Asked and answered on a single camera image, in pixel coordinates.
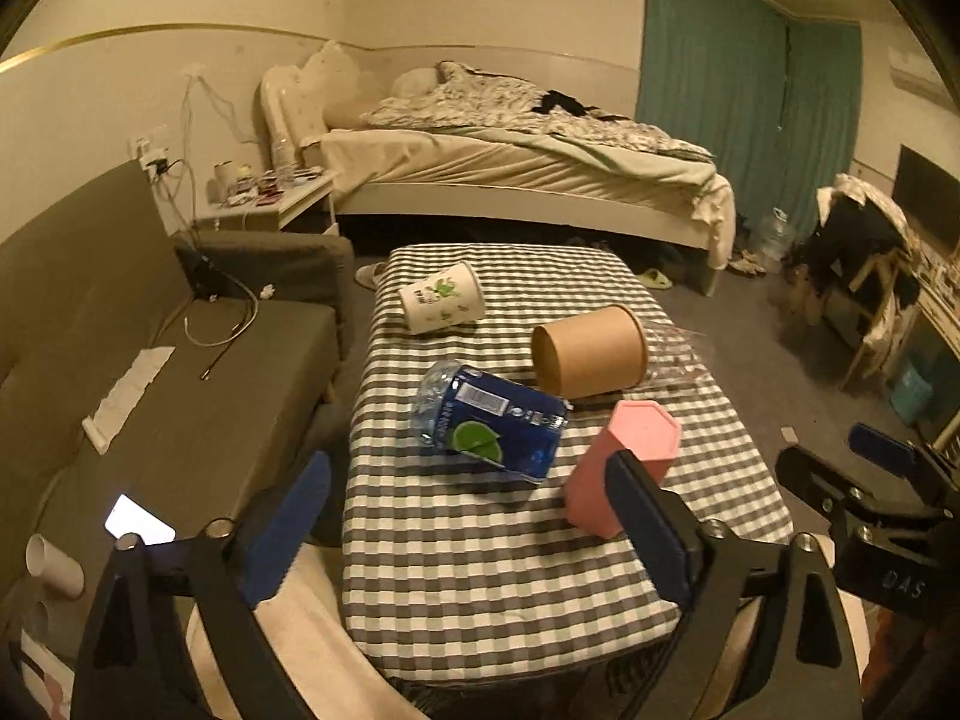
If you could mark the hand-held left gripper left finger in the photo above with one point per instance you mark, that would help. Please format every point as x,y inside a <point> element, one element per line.
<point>289,532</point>

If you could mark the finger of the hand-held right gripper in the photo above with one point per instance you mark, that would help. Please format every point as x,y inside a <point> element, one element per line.
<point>881,450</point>
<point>814,481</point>

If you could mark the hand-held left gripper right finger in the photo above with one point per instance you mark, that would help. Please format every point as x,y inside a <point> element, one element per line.
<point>646,529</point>

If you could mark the pink hexagonal cup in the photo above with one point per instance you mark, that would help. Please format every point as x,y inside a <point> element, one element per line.
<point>600,465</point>

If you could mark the clear plastic cup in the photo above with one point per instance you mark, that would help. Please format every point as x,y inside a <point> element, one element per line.
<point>675,356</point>

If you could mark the brown paper cup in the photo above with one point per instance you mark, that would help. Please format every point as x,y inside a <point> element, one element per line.
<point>592,352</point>

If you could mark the white paper cup green print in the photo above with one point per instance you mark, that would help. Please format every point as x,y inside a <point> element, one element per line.
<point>442,300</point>

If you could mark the blue bin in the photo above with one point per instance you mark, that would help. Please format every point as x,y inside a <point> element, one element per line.
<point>913,390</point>

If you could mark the wooden chair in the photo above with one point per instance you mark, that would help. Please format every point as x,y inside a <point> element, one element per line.
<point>874,315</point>

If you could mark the lit smartphone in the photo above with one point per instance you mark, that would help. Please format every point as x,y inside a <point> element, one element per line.
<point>139,519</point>

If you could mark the grey checkered tablecloth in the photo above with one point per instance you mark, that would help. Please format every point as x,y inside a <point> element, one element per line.
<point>465,562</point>

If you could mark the blue label plastic bottle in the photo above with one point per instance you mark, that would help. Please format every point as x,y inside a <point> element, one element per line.
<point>495,420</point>

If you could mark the dark clothes pile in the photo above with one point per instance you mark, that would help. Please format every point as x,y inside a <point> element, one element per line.
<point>855,240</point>

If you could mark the white paper towel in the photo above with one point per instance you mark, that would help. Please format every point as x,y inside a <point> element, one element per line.
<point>127,394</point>

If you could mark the pair of shoes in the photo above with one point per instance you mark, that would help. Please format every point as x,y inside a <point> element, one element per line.
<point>746,264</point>

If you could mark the white paper tube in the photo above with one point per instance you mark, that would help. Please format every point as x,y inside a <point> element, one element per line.
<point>56,568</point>

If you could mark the large clear water jug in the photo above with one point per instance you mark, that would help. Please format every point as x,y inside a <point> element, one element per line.
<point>775,236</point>

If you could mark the green slipper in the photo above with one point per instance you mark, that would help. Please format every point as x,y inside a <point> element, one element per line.
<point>655,279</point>

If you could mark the black television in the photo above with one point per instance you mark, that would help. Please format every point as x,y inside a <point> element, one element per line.
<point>926,191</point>

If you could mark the white slipper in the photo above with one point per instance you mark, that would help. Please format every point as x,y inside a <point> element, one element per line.
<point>369,275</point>

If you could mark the grey sofa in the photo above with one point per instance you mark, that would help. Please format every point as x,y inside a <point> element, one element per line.
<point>97,300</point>

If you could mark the white bedside table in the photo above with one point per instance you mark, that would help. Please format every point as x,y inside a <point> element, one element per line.
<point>296,199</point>

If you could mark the clear bottle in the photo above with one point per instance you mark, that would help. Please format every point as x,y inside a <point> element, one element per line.
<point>283,157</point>

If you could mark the white air conditioner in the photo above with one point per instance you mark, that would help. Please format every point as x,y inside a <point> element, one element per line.
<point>916,75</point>

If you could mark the white bed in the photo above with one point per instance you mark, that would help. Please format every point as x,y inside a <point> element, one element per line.
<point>525,165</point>

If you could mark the green curtain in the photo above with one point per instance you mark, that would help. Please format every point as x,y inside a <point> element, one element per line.
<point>712,52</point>

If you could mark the black garment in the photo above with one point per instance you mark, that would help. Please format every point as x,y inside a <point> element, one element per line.
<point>562,101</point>

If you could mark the patterned blanket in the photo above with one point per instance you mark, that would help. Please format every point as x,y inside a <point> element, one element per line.
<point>517,109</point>

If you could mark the beige pillow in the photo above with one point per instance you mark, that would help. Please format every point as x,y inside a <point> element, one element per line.
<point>409,82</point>

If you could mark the wall power socket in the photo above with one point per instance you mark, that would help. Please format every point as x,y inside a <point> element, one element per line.
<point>148,154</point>

